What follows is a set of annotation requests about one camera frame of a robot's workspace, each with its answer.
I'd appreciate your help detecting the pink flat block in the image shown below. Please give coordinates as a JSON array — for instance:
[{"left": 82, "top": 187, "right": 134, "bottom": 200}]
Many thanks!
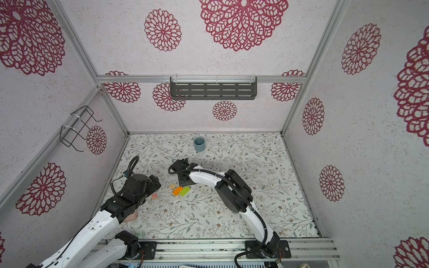
[{"left": 122, "top": 211, "right": 138, "bottom": 223}]

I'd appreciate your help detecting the teal cup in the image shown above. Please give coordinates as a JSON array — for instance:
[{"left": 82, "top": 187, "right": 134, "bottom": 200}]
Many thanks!
[{"left": 193, "top": 137, "right": 206, "bottom": 153}]

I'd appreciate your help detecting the black wire rack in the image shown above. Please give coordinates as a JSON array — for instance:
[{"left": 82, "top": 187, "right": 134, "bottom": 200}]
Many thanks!
[{"left": 59, "top": 106, "right": 102, "bottom": 153}]

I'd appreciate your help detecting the orange rectangular block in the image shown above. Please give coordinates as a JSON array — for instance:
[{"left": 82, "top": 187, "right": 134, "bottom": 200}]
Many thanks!
[{"left": 172, "top": 186, "right": 183, "bottom": 196}]

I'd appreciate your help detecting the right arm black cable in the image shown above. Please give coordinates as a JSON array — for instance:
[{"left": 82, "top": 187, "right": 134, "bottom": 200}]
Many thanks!
[{"left": 167, "top": 163, "right": 269, "bottom": 268}]

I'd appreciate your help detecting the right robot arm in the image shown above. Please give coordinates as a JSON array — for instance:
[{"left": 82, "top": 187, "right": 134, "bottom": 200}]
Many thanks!
[{"left": 168, "top": 159, "right": 280, "bottom": 258}]

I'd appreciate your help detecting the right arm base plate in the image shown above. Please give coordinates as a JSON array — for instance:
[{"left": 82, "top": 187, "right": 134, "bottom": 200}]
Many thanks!
[{"left": 246, "top": 240, "right": 292, "bottom": 259}]

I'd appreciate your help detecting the green rectangular block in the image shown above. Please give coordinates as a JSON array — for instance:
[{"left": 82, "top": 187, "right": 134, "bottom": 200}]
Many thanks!
[{"left": 179, "top": 186, "right": 191, "bottom": 197}]

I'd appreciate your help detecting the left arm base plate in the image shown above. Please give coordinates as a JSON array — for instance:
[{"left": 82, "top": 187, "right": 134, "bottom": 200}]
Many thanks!
[{"left": 120, "top": 242, "right": 158, "bottom": 260}]

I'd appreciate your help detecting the grey wall shelf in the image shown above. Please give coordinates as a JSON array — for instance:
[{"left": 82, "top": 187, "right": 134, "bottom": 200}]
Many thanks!
[{"left": 170, "top": 77, "right": 258, "bottom": 101}]

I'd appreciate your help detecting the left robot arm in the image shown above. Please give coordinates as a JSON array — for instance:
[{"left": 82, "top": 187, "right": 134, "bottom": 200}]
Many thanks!
[{"left": 37, "top": 174, "right": 161, "bottom": 268}]

